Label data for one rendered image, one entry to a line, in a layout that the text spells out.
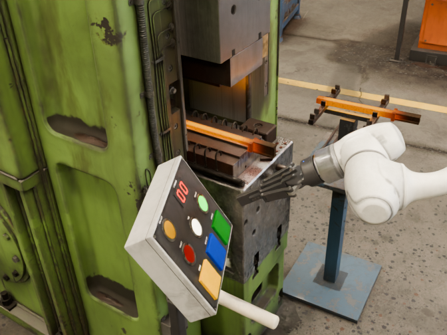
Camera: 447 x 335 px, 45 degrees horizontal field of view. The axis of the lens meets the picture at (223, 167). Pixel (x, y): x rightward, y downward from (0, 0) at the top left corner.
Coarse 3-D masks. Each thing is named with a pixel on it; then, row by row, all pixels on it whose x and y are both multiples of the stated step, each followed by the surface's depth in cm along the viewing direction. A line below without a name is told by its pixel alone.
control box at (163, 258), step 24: (168, 168) 145; (168, 192) 134; (192, 192) 145; (144, 216) 130; (168, 216) 130; (192, 216) 140; (144, 240) 121; (168, 240) 126; (192, 240) 135; (144, 264) 125; (168, 264) 124; (192, 264) 130; (168, 288) 129; (192, 288) 128; (192, 312) 133; (216, 312) 132
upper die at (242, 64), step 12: (252, 48) 170; (192, 60) 169; (204, 60) 166; (228, 60) 161; (240, 60) 166; (252, 60) 173; (192, 72) 171; (204, 72) 168; (216, 72) 166; (228, 72) 163; (240, 72) 168; (228, 84) 166
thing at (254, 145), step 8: (192, 128) 200; (200, 128) 198; (208, 128) 197; (224, 136) 193; (232, 136) 192; (240, 136) 192; (248, 144) 187; (256, 144) 187; (264, 144) 185; (272, 144) 185; (256, 152) 188; (264, 152) 187; (272, 152) 185
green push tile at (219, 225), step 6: (216, 210) 152; (216, 216) 150; (222, 216) 154; (216, 222) 149; (222, 222) 152; (216, 228) 148; (222, 228) 151; (228, 228) 154; (222, 234) 149; (228, 234) 153; (222, 240) 149
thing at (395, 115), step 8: (320, 96) 219; (328, 104) 217; (336, 104) 215; (344, 104) 213; (352, 104) 213; (360, 104) 212; (368, 112) 210; (384, 112) 207; (392, 112) 205; (400, 112) 205; (408, 112) 205; (392, 120) 206; (400, 120) 205; (408, 120) 205; (416, 120) 203
